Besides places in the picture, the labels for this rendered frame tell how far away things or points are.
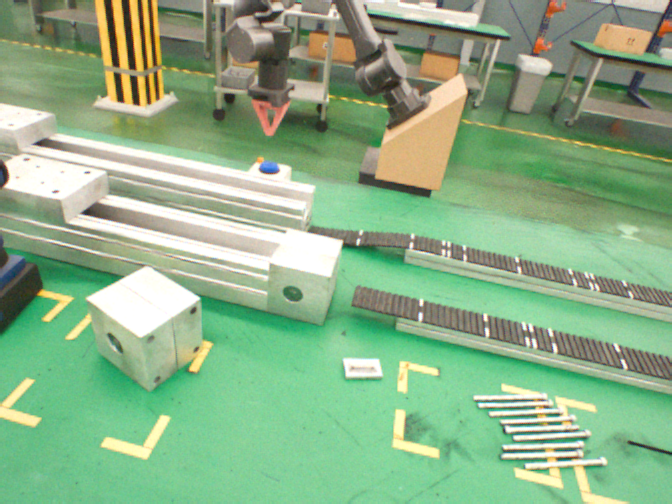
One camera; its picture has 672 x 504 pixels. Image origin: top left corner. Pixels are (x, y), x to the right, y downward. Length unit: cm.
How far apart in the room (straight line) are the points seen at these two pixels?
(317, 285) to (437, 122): 60
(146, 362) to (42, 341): 18
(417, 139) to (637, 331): 61
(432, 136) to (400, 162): 10
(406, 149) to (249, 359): 69
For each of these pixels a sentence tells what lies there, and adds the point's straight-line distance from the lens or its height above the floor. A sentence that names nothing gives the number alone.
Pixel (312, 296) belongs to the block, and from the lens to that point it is 65.
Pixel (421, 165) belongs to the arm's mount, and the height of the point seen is 84.
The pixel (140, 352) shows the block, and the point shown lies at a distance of 56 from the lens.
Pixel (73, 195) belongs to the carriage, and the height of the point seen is 90.
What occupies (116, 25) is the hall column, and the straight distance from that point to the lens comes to 397.
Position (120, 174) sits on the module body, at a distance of 93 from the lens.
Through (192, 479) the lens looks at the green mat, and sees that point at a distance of 54.
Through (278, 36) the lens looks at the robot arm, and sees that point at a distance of 89.
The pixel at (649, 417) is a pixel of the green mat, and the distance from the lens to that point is 78.
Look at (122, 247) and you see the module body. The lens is 74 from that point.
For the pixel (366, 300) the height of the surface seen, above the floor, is 81.
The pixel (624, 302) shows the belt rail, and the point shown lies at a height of 80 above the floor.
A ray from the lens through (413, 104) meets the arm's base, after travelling 120.
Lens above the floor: 125
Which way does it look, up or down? 35 degrees down
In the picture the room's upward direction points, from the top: 8 degrees clockwise
